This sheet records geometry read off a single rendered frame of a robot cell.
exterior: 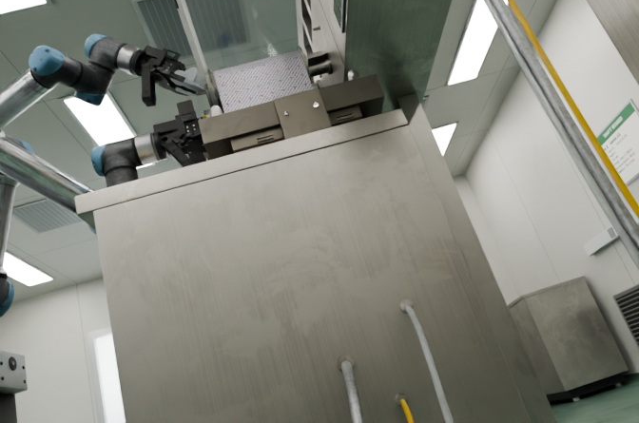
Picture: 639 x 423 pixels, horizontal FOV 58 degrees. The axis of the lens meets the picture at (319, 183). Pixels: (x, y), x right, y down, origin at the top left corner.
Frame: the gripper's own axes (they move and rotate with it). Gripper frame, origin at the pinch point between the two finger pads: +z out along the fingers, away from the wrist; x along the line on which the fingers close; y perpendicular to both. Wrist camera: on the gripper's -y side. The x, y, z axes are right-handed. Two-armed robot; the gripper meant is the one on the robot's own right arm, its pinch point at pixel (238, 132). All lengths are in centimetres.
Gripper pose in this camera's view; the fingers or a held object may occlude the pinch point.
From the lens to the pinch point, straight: 145.9
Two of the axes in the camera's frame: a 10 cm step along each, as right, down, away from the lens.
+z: 9.6, -2.7, 1.1
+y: -2.9, -8.8, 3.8
